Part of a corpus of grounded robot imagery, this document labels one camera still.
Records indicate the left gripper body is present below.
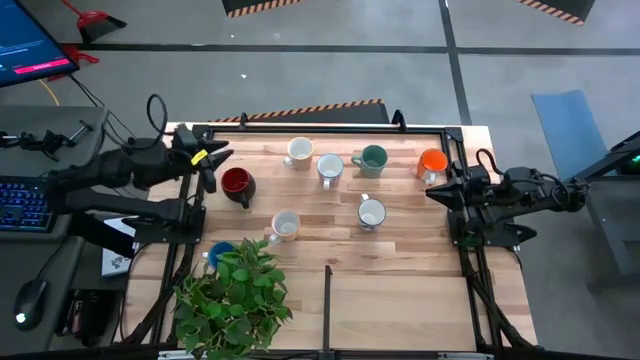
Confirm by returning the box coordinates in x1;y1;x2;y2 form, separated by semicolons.
172;123;215;174

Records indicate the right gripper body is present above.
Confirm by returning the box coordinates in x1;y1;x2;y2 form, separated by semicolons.
451;169;484;217

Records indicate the orange mug white handle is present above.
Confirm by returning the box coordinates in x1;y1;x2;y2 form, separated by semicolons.
415;148;450;187

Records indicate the black mug red interior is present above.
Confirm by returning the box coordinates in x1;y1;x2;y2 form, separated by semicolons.
220;166;258;210

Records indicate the green mug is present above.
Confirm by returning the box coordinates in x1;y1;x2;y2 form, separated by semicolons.
350;144;389;180

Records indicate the navy patterned white mug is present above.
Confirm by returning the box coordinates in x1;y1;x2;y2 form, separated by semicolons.
356;193;388;233

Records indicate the cream yellow mug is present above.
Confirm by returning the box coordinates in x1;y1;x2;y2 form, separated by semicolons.
282;136;315;172

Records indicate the yellow dotted white mug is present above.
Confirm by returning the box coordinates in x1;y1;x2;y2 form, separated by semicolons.
268;209;302;246

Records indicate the blue mug white handle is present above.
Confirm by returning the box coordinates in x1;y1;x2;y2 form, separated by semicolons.
202;241;239;271

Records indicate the red lattice patterned mug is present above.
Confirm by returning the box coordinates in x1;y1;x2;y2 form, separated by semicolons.
316;152;346;192

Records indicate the grey metal rod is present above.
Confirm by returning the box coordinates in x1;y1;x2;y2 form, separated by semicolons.
68;119;95;144

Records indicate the black hazard striped ramp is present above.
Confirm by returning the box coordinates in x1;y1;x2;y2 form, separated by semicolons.
221;0;306;20
207;98;390;125
514;0;597;26

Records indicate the blue floor mat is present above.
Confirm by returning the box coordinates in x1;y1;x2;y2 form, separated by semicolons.
530;89;615;181

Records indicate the white printed box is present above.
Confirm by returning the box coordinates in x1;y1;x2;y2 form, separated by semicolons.
101;215;141;278

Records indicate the black clamp gadget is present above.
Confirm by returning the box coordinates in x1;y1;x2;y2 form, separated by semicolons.
0;128;76;162

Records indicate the potted green leafy plant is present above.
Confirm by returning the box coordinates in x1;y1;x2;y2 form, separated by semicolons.
172;237;294;360

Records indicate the red plastic tool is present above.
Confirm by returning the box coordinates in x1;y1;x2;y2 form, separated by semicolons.
47;43;100;81

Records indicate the black metal stand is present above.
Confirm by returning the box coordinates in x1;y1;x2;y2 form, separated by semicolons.
549;130;640;292

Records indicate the red and black dustpan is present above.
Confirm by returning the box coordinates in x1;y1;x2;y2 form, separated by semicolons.
60;0;128;44

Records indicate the black device green light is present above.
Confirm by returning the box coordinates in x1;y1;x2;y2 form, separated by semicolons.
619;152;640;176

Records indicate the backlit black keyboard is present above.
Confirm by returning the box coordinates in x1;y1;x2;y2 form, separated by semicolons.
0;175;55;234

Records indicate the computer monitor blue screen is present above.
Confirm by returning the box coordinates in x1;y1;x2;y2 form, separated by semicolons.
0;0;80;89

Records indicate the grey side desk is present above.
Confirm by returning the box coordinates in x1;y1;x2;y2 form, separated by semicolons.
0;104;111;354

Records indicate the black electronics box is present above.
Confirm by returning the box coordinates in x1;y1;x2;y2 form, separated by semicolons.
57;288;124;349

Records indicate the black computer mouse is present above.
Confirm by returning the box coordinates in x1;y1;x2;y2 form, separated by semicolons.
13;278;50;331

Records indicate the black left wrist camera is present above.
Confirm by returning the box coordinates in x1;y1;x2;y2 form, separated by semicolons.
201;167;220;195

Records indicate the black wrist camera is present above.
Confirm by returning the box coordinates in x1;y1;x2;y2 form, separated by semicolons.
201;167;220;195
467;163;494;194

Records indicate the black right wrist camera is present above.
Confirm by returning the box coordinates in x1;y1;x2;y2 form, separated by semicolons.
467;163;494;194

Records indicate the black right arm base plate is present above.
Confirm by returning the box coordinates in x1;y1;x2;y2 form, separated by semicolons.
448;207;524;249

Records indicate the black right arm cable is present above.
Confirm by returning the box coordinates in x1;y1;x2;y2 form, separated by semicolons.
474;148;499;176

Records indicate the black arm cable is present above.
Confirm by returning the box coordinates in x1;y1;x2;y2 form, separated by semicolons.
474;148;499;176
146;93;169;149

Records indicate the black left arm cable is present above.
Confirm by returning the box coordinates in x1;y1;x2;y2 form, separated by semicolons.
146;93;169;149

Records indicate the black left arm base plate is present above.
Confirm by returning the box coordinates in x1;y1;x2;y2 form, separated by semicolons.
132;204;207;246

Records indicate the black aluminium rig frame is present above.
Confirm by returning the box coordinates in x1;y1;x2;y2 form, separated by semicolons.
115;122;540;354

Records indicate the black monitor cable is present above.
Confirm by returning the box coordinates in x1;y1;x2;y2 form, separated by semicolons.
68;74;141;144

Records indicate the yellow cable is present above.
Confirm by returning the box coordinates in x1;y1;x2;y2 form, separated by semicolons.
38;78;61;107

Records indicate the silver metal rail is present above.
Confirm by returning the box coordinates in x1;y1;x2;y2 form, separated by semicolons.
158;351;494;360

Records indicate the black metal divider frame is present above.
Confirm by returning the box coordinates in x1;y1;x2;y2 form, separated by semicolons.
322;263;335;352

